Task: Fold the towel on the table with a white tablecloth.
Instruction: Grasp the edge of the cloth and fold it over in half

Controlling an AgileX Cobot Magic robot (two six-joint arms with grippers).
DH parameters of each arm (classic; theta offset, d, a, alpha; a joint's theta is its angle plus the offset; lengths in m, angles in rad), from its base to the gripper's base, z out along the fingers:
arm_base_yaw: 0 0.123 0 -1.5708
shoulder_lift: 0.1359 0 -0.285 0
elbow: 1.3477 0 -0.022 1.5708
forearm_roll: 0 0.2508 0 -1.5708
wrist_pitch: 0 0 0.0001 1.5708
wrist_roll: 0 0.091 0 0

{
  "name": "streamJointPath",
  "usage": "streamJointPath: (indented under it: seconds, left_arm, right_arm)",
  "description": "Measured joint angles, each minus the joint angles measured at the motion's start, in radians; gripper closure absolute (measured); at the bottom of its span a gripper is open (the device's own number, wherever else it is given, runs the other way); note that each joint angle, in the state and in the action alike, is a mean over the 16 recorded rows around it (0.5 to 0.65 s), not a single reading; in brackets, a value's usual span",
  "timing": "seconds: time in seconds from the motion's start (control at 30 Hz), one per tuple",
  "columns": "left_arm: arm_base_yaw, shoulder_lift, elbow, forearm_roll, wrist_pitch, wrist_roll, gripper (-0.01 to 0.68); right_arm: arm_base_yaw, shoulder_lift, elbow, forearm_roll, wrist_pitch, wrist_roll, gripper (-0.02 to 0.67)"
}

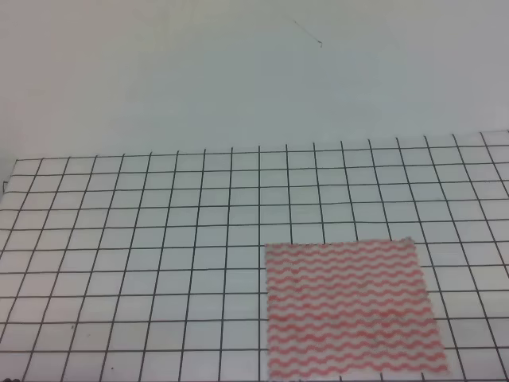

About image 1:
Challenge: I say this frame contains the pink wavy striped towel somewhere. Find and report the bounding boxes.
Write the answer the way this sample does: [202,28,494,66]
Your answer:
[265,238,449,381]

